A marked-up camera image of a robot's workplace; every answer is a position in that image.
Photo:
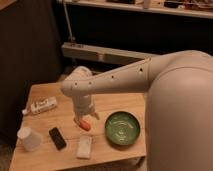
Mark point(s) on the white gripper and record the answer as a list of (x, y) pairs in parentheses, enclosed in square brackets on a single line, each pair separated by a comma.
[(83, 105)]

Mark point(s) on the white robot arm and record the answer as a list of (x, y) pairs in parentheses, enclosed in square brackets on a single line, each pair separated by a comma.
[(179, 105)]

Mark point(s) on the white sponge block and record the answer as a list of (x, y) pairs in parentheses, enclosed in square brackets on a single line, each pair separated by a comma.
[(84, 147)]

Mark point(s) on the green bowl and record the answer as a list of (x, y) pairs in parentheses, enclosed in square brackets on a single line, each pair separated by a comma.
[(122, 128)]

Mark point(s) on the wooden table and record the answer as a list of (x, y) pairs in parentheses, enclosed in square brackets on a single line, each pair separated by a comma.
[(49, 158)]

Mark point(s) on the white paper cup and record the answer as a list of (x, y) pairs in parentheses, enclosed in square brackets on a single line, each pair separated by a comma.
[(30, 139)]

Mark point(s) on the grey metal bench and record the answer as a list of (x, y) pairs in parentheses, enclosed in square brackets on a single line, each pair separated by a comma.
[(102, 54)]

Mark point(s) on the metal lamp pole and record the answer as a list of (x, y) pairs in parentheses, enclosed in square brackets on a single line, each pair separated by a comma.
[(72, 38)]

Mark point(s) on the white upper shelf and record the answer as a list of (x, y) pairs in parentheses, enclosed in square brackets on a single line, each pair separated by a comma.
[(139, 8)]

